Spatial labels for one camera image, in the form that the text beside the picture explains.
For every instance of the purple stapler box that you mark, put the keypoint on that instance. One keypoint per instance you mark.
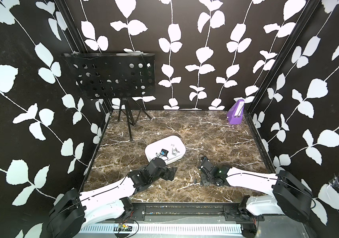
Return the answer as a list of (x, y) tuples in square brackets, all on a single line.
[(236, 112)]

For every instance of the white ribbed cable duct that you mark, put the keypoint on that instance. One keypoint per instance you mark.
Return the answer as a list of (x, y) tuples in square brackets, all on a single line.
[(167, 229)]

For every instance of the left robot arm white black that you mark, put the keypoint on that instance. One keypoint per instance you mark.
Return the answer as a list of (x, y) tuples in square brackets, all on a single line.
[(75, 211)]

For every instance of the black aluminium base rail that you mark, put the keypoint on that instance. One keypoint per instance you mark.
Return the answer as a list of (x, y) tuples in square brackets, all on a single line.
[(263, 226)]

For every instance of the black music stand tripod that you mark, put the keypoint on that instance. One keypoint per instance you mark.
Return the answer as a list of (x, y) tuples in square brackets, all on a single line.
[(124, 108)]

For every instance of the black perforated music stand desk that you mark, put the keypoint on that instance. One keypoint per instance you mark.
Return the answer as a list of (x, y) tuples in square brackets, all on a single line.
[(113, 75)]

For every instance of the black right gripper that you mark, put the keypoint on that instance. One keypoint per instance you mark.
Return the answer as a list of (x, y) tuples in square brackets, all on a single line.
[(203, 182)]

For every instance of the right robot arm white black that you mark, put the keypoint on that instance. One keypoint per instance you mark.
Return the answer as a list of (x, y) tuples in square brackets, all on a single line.
[(283, 193)]

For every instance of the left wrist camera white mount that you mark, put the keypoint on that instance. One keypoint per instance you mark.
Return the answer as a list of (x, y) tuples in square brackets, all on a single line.
[(163, 154)]

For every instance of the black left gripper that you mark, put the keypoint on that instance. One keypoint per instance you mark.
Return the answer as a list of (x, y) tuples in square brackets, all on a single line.
[(167, 176)]

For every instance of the white plastic storage tray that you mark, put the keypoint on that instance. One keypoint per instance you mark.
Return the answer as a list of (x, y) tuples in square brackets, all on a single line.
[(156, 147)]

